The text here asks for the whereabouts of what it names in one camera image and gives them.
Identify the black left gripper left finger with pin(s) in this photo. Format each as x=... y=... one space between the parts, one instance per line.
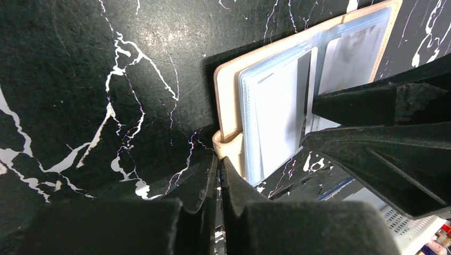
x=182 y=222

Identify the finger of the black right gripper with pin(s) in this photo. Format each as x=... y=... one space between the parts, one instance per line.
x=408 y=167
x=417 y=96

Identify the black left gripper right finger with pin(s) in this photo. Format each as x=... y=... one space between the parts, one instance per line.
x=256 y=225

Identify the beige leather card holder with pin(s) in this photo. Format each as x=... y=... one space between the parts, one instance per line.
x=236 y=81

